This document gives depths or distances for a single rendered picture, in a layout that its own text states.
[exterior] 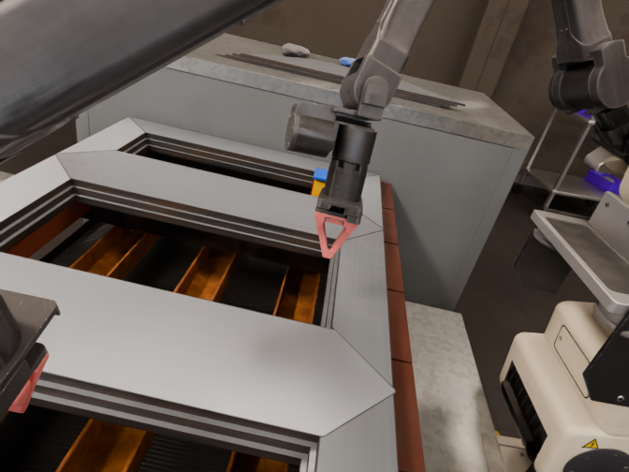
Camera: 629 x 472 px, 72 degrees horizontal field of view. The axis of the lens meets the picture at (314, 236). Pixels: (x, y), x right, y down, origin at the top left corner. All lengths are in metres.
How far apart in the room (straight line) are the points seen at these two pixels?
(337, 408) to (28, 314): 0.35
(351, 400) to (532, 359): 0.42
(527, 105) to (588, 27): 3.71
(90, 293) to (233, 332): 0.21
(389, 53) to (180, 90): 0.82
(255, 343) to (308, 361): 0.08
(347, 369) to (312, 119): 0.34
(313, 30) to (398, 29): 3.45
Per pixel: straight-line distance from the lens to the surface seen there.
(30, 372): 0.40
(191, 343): 0.61
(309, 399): 0.56
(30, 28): 0.26
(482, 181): 1.35
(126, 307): 0.66
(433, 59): 4.19
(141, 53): 0.24
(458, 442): 0.84
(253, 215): 0.90
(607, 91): 0.82
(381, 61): 0.63
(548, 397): 0.85
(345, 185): 0.63
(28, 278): 0.73
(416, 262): 1.45
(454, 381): 0.94
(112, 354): 0.60
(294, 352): 0.61
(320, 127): 0.61
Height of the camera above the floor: 1.29
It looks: 30 degrees down
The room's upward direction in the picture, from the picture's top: 13 degrees clockwise
